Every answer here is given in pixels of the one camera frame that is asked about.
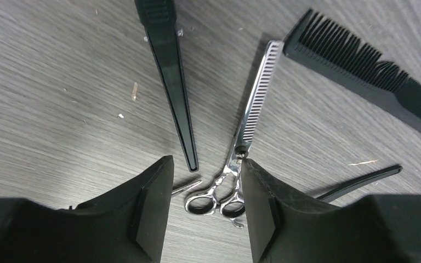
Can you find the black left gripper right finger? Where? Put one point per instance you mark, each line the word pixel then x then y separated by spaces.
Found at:
pixel 286 225

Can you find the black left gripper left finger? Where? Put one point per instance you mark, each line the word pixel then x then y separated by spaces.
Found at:
pixel 125 224

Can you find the black curved hair clip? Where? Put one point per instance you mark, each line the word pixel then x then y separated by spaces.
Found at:
pixel 351 185

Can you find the silver hair scissors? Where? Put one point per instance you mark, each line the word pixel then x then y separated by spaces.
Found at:
pixel 179 190

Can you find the black hair comb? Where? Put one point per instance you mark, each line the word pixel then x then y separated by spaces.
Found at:
pixel 330 49

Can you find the silver thinning scissors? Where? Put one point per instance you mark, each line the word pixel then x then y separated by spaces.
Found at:
pixel 231 207

